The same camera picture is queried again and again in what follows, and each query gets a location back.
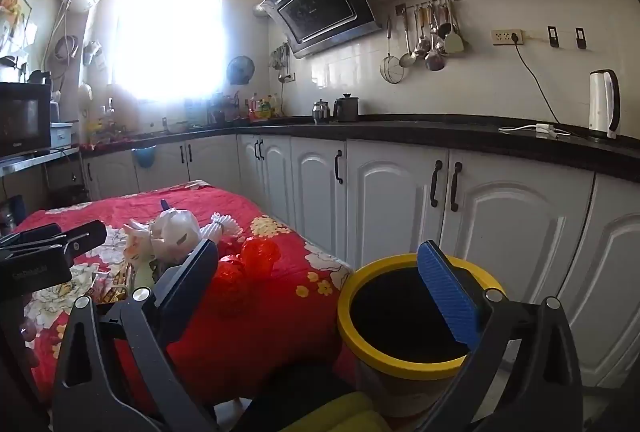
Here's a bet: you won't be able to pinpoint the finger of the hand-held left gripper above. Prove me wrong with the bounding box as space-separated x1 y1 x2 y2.
0 225 63 249
30 221 107 259

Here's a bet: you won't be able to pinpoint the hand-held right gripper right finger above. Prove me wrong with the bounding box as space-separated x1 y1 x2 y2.
416 241 585 432

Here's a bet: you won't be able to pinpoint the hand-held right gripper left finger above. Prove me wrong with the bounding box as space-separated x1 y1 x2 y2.
51 238 221 432

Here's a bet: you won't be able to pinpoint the printed white wrapper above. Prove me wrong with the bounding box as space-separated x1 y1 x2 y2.
122 218 153 263

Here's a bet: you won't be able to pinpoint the white tissue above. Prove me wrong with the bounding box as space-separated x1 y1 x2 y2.
200 212 241 243

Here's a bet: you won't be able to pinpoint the yellow snack wrapper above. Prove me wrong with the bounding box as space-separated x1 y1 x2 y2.
95 282 128 305

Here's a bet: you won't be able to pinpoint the red plastic bottle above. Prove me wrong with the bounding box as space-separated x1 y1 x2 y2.
240 236 281 274

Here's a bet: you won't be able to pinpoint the yellow rimmed trash bin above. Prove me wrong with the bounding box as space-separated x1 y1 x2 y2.
336 253 508 419

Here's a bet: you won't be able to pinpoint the person's left hand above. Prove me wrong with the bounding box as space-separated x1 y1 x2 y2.
19 316 41 369

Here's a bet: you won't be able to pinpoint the steel shelf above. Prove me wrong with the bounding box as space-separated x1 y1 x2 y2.
0 147 81 178

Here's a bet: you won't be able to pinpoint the red floral blanket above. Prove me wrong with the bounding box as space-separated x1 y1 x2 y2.
10 181 356 405

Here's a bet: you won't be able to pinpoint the blue hanging scoop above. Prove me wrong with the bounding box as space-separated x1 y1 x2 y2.
131 147 156 170

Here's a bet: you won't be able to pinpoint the grey-blue plastic box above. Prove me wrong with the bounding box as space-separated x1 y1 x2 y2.
50 119 75 148

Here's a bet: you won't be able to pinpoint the white lower cabinets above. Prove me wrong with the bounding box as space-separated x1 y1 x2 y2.
80 132 640 393

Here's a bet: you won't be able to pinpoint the black microwave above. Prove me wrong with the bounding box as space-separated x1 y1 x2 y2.
0 82 53 158

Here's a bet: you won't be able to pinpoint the yellow-green cloth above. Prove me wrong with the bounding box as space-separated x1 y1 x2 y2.
290 389 396 432

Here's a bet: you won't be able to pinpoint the black kitchen countertop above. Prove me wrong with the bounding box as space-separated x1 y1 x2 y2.
80 113 640 183

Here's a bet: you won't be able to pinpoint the group of condiment bottles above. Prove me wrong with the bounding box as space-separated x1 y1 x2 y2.
247 92 282 119

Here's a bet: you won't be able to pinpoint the black pot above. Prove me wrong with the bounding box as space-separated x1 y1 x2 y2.
332 92 361 122

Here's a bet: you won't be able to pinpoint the bright window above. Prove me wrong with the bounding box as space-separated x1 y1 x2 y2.
112 0 226 106

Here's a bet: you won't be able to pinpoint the large steel ladle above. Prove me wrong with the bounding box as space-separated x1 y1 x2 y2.
425 7 447 72

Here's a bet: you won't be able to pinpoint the hanging kitchen tools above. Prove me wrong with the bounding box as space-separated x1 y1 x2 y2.
270 45 292 83

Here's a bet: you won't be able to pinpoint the small steel ladle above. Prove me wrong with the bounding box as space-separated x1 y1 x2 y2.
398 10 418 68

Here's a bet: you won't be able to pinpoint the white electric kettle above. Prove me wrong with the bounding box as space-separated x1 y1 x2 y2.
587 69 622 140

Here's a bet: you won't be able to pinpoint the pale spatula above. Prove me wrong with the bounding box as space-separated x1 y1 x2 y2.
444 2 466 54

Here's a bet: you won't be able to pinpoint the white coiled hose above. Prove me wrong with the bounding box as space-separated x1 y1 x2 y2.
47 0 79 78

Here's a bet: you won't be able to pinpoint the white charger with cable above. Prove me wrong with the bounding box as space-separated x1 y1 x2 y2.
498 123 571 139

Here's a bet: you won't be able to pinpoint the dark wall fan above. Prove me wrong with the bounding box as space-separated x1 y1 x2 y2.
226 56 256 86

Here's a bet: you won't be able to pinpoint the wall poster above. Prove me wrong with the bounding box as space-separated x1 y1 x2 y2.
0 0 33 58

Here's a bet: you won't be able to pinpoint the black power cable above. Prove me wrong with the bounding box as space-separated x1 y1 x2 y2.
510 40 563 128

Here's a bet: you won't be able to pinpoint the beige wall socket strip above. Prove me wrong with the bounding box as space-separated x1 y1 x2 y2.
491 29 524 46

